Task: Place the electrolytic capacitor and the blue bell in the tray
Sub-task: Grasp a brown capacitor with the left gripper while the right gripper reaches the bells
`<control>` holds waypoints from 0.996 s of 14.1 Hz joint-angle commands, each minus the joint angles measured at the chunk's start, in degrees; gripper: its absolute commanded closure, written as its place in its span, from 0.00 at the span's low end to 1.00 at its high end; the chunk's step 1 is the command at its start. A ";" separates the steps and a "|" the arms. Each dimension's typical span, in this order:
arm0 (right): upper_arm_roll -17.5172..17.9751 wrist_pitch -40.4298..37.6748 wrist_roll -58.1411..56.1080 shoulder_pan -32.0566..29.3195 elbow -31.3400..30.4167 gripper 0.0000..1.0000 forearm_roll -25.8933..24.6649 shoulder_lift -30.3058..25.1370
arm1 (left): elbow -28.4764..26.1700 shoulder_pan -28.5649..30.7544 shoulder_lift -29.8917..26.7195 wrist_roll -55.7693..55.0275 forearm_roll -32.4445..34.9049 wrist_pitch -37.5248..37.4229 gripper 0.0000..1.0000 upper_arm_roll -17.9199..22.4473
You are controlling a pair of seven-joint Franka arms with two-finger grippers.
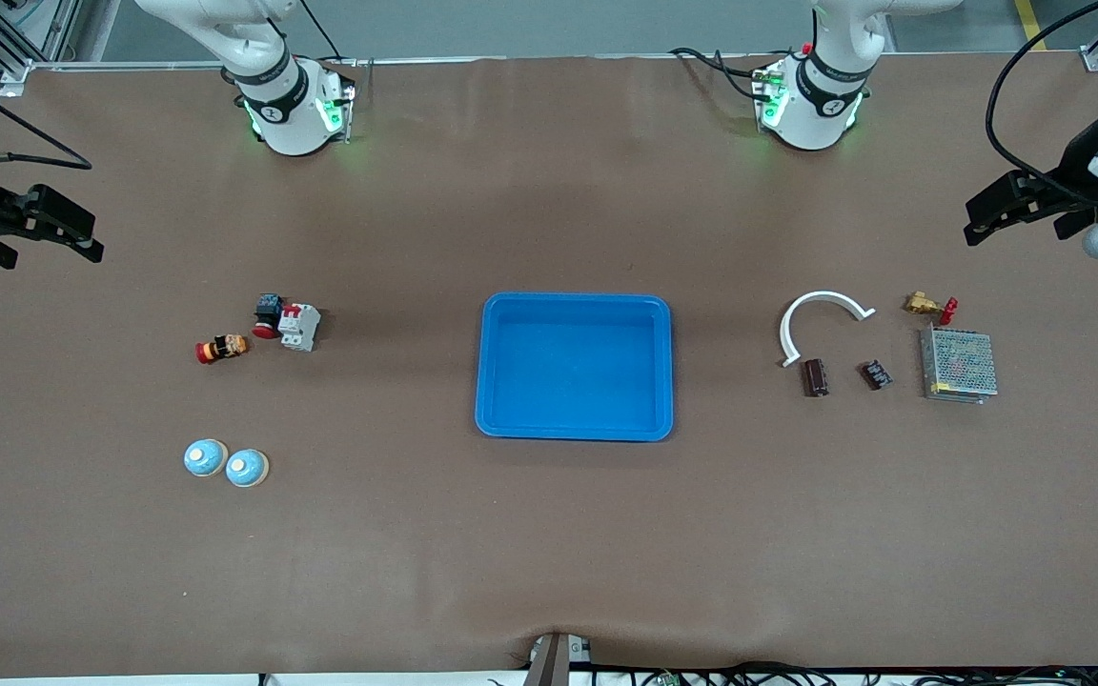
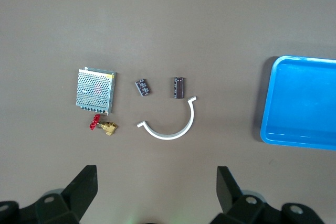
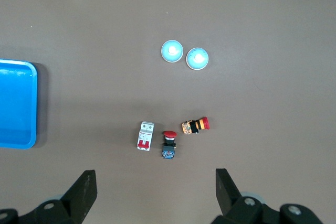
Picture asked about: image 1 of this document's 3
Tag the white red circuit breaker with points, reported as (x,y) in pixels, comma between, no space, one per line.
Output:
(299,327)

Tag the large brown electrolytic capacitor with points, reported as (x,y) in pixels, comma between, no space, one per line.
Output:
(815,378)

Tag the red emergency stop button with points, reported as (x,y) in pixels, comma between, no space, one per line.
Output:
(268,310)

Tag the white curved plastic bracket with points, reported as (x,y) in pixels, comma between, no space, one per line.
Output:
(827,296)

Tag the blue plastic tray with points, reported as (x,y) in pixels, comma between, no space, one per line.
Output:
(573,367)

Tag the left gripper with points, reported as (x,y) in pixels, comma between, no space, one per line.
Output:
(1073,174)

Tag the red orange push button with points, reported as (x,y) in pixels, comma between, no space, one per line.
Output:
(225,348)

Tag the blue dome bell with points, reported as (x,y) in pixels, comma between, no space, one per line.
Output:
(205,458)
(247,468)

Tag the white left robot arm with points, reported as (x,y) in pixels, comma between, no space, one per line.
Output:
(821,95)

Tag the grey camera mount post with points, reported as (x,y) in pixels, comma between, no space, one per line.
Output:
(554,662)

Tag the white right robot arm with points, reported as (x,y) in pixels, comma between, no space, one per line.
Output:
(287,105)

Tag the small brown electrolytic capacitor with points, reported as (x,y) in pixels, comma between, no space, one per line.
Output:
(876,374)

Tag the metal mesh power supply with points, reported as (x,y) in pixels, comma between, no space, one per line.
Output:
(959,364)

